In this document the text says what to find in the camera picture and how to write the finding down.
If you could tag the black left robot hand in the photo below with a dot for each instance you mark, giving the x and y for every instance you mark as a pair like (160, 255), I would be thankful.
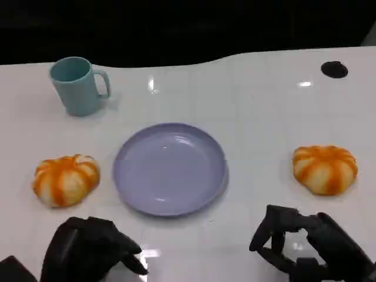
(85, 246)

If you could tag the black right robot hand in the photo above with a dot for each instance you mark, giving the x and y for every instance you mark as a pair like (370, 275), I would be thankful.
(332, 241)

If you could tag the orange and white bread roll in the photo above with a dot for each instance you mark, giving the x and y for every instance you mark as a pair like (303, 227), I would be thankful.
(324, 169)
(66, 180)

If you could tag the lilac plate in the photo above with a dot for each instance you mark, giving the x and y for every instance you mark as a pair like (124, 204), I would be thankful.
(169, 170)

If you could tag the pale green mug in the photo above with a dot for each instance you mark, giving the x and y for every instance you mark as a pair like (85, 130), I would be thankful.
(77, 91)

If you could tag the black table grommet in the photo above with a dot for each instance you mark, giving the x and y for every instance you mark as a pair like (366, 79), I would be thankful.
(334, 69)

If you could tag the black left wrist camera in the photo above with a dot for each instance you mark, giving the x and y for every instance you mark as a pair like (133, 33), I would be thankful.
(14, 270)

